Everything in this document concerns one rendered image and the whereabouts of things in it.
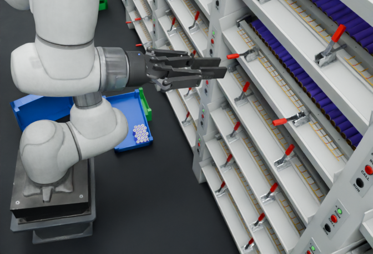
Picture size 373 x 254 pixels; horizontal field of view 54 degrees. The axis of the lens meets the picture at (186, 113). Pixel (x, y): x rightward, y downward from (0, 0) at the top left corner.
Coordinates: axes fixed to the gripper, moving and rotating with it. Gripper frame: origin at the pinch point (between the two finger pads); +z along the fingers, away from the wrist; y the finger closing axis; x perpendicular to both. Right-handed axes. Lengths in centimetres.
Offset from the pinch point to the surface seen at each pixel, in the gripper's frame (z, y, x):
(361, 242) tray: 29, 40, -20
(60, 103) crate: -18, -100, -102
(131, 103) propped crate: 17, -85, -90
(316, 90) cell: 28.2, 7.5, -1.8
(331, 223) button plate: 22.2, 35.1, -17.5
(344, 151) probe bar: 24.2, 25.7, -3.7
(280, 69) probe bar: 24.6, -3.3, -3.4
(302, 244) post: 26, 32, -35
